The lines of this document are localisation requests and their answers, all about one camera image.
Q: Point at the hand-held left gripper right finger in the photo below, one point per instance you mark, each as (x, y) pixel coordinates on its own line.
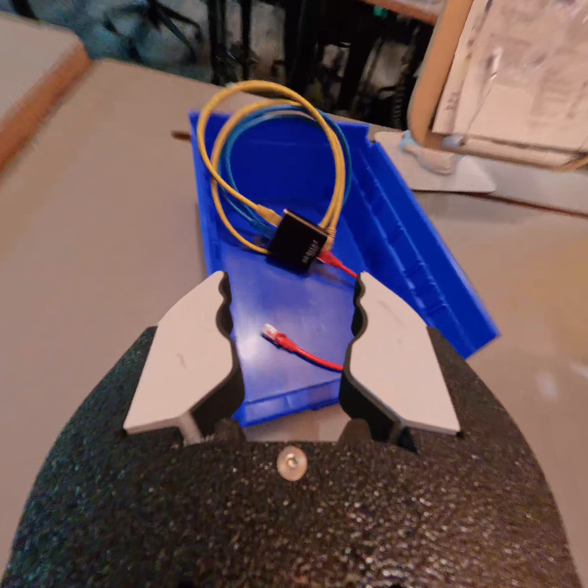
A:
(399, 363)

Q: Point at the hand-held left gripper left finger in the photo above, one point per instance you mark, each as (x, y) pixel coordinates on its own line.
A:
(183, 358)

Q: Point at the blue plastic bin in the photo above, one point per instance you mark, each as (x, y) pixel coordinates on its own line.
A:
(294, 294)

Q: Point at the black network splitter box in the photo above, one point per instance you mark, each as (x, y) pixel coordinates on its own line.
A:
(296, 241)

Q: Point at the grey desk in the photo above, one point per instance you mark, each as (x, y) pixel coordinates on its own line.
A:
(27, 59)
(92, 229)

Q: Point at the wooden instruction board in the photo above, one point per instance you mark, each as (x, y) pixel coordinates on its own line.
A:
(505, 69)

